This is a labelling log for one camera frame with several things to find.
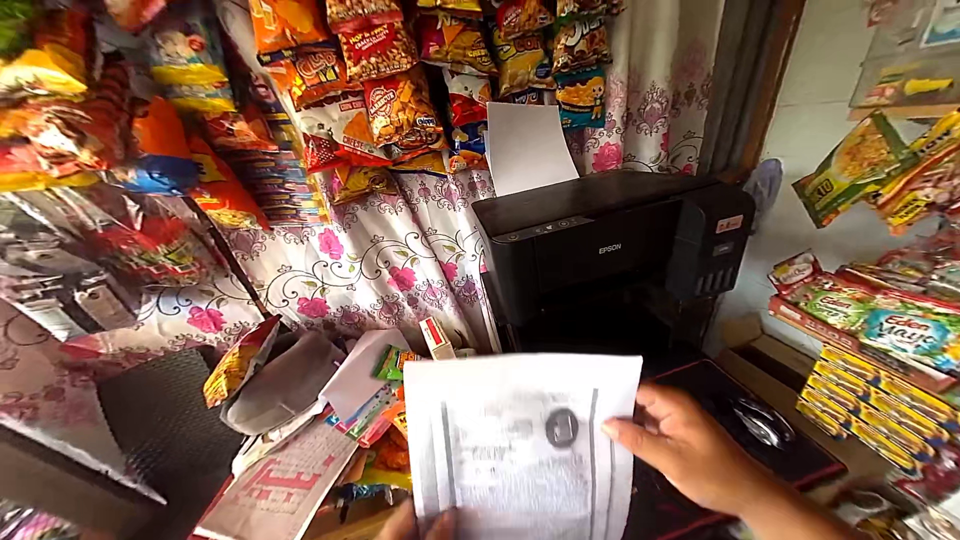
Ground person's right hand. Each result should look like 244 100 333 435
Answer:
601 381 774 519

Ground person's left hand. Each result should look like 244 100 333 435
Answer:
375 498 459 540

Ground printed white paper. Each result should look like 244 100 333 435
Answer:
403 354 644 540

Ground person's right forearm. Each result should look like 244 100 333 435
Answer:
741 471 873 540

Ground black red-edged mouse pad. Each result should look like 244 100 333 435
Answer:
622 358 849 540

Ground pile of orange yellow packets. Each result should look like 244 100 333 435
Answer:
322 382 415 504

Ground black computer mouse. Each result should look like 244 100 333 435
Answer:
724 394 796 451

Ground open brown cardboard box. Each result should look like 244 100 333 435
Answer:
712 309 834 421

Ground paper with red letters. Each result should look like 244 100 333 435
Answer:
192 411 361 540

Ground plain white folded paper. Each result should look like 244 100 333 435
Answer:
318 328 412 423

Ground small green packet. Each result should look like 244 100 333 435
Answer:
371 344 423 383

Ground black printer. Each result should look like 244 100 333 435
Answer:
471 169 757 354

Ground small red white box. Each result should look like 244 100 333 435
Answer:
419 315 456 361

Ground stack of yellow boxes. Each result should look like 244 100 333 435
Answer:
795 343 957 475

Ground yellow red foil packet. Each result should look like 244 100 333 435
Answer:
202 315 282 410

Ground pile of green white sachets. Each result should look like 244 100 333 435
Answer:
768 250 960 395

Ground translucent plastic bag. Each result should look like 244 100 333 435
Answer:
741 157 784 235

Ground dark textured chair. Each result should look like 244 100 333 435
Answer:
97 345 260 540

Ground white floral curtain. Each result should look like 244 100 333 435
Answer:
135 0 727 357

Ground blank white paper sheet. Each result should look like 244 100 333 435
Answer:
486 102 580 198

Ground green yellow noodle packet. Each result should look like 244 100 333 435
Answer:
792 110 918 230

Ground hanging red yellow packets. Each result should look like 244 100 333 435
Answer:
870 108 960 237

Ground hanging strips of blue sachets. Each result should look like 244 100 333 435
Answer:
223 69 331 228

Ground hanging rows of snack packets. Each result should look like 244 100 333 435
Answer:
248 0 625 207

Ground hanging clear plastic bags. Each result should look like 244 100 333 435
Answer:
0 187 226 345

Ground clear plastic organizer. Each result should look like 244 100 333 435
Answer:
849 0 960 120

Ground hanging cluster of colourful packets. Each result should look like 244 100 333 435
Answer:
0 0 276 232

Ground dark wooden post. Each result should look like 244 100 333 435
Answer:
697 0 807 186

